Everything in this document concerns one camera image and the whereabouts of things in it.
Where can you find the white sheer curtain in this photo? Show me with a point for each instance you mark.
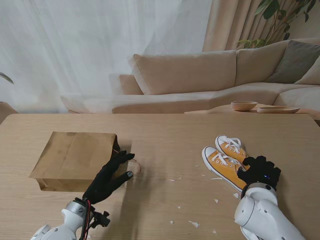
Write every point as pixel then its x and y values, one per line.
pixel 75 50

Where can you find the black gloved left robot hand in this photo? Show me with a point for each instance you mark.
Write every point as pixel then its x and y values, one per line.
pixel 103 180

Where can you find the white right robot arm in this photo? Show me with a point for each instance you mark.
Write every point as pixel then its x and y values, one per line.
pixel 260 212

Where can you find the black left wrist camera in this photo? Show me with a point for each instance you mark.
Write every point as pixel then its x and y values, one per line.
pixel 101 218

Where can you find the beige plant pot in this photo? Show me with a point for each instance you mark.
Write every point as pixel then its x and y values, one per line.
pixel 5 111

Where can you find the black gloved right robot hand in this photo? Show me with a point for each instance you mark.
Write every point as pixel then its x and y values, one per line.
pixel 261 171

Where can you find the shallow wooden tray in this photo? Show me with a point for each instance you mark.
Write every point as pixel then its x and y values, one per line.
pixel 277 109

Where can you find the light wooden bowl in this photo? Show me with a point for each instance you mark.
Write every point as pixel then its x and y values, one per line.
pixel 243 106

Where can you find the small green plant leaf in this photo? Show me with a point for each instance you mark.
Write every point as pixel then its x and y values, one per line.
pixel 6 78

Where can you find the yellow canvas sneaker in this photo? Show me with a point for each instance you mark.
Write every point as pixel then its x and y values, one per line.
pixel 222 168
pixel 237 152

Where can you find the beige fabric sofa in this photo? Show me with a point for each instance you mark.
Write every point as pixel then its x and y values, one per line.
pixel 190 72

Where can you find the green leafy houseplant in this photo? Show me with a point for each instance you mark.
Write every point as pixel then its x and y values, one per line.
pixel 271 10

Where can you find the low wooden side table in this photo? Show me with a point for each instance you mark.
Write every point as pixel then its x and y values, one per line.
pixel 220 110

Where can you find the beige drape curtain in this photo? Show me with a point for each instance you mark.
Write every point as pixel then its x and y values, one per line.
pixel 232 25

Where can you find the brown paper bag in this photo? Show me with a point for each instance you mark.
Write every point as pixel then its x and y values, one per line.
pixel 72 157

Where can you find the grey sofa cushion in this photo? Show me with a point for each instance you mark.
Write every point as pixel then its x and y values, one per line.
pixel 295 62

